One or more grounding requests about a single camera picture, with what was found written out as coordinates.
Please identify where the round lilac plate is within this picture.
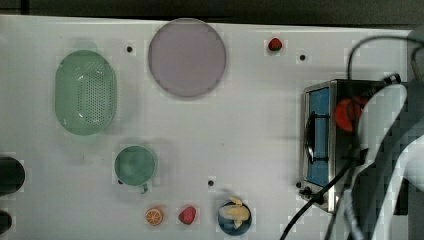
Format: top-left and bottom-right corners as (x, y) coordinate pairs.
(148, 18), (226, 98)

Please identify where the toy orange half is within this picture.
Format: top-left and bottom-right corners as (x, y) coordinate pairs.
(145, 207), (163, 226)

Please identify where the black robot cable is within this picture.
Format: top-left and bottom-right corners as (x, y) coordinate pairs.
(279, 34), (424, 240)

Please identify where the red toy strawberry near bowl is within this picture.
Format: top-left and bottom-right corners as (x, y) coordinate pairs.
(178, 206), (197, 225)

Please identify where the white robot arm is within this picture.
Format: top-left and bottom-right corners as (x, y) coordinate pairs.
(336, 82), (423, 240)

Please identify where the green oval colander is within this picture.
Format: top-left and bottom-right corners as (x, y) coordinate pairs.
(55, 50), (117, 136)

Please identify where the green mug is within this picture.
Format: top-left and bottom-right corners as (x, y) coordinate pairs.
(114, 146), (157, 194)

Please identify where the blue bowl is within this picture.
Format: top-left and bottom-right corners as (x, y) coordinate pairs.
(217, 199), (253, 236)

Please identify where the red toy strawberry far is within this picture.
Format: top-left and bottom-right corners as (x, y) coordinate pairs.
(268, 38), (283, 52)

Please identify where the yellow toy banana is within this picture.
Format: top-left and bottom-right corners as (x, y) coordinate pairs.
(219, 197), (251, 229)

